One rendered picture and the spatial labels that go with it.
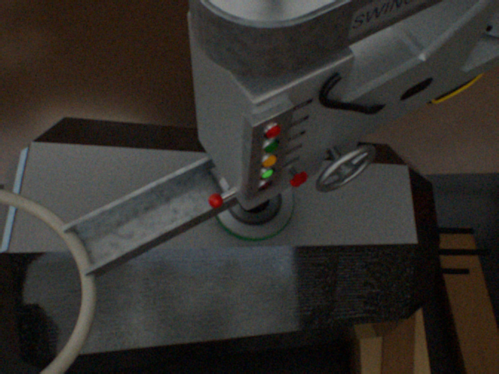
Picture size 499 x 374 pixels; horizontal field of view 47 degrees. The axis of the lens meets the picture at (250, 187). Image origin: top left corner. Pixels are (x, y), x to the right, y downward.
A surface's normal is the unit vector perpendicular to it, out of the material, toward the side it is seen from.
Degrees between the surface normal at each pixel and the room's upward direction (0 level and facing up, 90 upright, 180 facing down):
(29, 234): 0
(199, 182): 2
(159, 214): 2
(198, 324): 45
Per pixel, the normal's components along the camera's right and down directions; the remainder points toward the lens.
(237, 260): 0.05, 0.33
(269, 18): 0.04, -0.44
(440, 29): -0.52, -0.04
